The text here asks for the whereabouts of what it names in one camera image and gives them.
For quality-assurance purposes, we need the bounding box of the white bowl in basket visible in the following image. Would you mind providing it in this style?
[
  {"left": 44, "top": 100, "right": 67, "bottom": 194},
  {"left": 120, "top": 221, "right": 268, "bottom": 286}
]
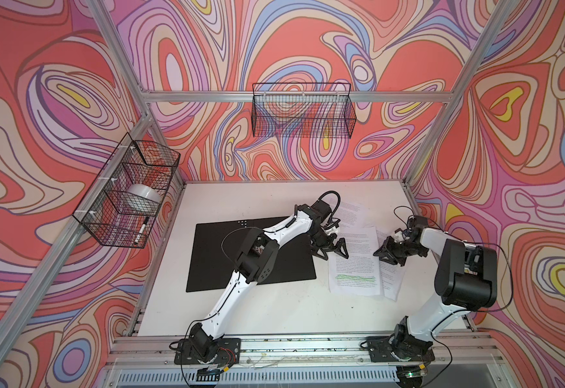
[{"left": 127, "top": 184, "right": 162, "bottom": 203}]

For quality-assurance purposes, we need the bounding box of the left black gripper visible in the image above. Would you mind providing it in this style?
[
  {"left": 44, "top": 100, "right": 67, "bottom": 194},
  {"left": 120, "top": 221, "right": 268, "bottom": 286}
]
[{"left": 307, "top": 228, "right": 350, "bottom": 261}]

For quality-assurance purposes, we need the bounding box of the far printed paper sheet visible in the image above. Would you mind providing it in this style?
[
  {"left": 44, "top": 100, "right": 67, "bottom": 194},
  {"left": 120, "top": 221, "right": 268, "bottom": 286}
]
[{"left": 334, "top": 201, "right": 367, "bottom": 228}]

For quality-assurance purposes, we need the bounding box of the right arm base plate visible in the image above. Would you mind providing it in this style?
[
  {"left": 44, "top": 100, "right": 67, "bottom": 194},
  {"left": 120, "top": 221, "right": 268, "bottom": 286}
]
[{"left": 366, "top": 336, "right": 435, "bottom": 363}]

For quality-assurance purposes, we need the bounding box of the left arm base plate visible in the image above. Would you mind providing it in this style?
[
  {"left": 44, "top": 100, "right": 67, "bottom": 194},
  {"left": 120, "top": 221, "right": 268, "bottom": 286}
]
[{"left": 170, "top": 337, "right": 242, "bottom": 367}]

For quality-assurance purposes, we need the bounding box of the left black wire basket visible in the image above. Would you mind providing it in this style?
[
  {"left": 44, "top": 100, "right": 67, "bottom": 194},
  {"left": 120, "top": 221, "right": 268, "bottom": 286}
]
[{"left": 72, "top": 134, "right": 180, "bottom": 249}]

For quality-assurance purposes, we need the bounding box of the back black wire basket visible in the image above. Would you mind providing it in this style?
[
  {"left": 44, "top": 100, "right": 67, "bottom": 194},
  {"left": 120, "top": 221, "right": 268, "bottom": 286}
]
[{"left": 251, "top": 81, "right": 357, "bottom": 139}]

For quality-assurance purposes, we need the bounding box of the blue file folder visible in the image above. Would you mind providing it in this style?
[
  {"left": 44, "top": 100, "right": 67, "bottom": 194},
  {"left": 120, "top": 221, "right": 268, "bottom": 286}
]
[{"left": 186, "top": 217, "right": 316, "bottom": 293}]

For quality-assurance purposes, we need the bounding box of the black marker pen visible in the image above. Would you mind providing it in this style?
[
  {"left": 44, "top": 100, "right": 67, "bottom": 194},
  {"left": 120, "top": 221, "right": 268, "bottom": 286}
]
[{"left": 134, "top": 217, "right": 150, "bottom": 246}]

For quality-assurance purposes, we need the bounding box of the black wire basket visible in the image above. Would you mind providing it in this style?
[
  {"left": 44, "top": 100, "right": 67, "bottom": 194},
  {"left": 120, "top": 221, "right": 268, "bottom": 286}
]
[
  {"left": 72, "top": 134, "right": 180, "bottom": 249},
  {"left": 251, "top": 81, "right": 357, "bottom": 139}
]

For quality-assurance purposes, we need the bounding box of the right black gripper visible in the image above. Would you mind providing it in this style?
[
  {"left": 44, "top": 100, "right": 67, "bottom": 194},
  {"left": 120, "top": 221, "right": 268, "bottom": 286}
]
[{"left": 374, "top": 235, "right": 429, "bottom": 266}]

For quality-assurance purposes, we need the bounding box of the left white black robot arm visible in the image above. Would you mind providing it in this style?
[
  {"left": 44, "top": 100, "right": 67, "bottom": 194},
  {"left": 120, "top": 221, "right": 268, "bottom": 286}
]
[{"left": 180, "top": 191, "right": 349, "bottom": 362}]

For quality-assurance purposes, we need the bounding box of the right printed paper sheet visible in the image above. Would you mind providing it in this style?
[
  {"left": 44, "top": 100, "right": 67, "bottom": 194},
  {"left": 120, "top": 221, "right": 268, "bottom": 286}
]
[{"left": 376, "top": 230, "right": 407, "bottom": 302}]

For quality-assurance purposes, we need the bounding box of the highlighted printed paper sheet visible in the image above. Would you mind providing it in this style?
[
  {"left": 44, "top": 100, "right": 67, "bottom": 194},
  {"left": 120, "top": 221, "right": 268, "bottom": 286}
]
[{"left": 328, "top": 226, "right": 383, "bottom": 297}]

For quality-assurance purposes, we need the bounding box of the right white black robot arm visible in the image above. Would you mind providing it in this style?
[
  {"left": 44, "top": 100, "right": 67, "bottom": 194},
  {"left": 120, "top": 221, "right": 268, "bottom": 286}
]
[{"left": 374, "top": 215, "right": 497, "bottom": 361}]

